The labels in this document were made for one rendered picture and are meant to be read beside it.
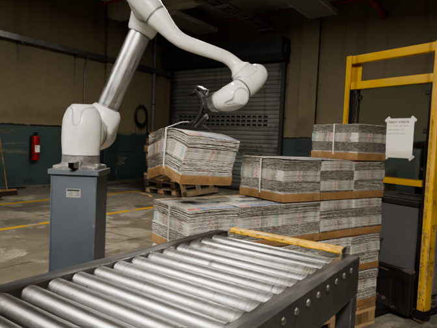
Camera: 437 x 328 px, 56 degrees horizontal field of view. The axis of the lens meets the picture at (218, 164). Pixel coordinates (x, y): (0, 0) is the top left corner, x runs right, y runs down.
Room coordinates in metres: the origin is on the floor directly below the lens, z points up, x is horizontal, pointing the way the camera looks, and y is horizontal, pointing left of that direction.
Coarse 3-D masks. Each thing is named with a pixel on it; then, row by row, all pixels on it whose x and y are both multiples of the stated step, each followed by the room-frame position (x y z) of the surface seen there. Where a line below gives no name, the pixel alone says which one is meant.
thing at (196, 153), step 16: (176, 128) 1.92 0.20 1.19; (176, 144) 1.87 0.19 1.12; (192, 144) 1.81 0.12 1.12; (208, 144) 1.86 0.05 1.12; (224, 144) 1.91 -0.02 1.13; (176, 160) 1.86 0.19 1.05; (192, 160) 1.84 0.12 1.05; (208, 160) 1.89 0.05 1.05; (224, 160) 1.93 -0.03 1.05; (224, 176) 1.96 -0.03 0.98
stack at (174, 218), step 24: (168, 216) 1.98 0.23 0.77; (192, 216) 1.84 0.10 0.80; (216, 216) 1.92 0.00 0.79; (240, 216) 2.00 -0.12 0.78; (264, 216) 2.09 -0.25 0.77; (288, 216) 2.19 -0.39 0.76; (312, 216) 2.30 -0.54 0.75; (336, 216) 2.41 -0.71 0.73; (168, 240) 1.99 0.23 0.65; (336, 240) 2.41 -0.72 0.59
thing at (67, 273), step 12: (180, 240) 1.38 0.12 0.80; (192, 240) 1.39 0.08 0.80; (132, 252) 1.21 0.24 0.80; (144, 252) 1.22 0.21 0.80; (156, 252) 1.24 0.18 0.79; (84, 264) 1.07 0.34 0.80; (96, 264) 1.08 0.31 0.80; (108, 264) 1.09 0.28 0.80; (36, 276) 0.96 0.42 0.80; (48, 276) 0.97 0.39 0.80; (60, 276) 0.97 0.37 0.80; (72, 276) 1.00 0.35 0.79; (0, 288) 0.88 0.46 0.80; (12, 288) 0.88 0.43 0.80
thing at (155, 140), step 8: (152, 136) 2.09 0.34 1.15; (160, 136) 2.02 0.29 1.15; (152, 144) 2.08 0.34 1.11; (160, 144) 2.01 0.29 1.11; (152, 152) 2.07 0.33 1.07; (160, 152) 1.99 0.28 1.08; (152, 160) 2.06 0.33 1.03; (160, 160) 1.99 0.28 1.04; (152, 168) 2.06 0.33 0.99; (160, 176) 2.02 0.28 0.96
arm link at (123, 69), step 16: (160, 0) 1.90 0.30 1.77; (128, 32) 1.93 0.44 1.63; (144, 32) 1.90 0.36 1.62; (128, 48) 1.90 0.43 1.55; (144, 48) 1.94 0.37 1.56; (128, 64) 1.91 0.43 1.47; (112, 80) 1.90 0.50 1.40; (128, 80) 1.93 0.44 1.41; (112, 96) 1.90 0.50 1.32; (112, 112) 1.90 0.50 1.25; (112, 128) 1.90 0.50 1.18
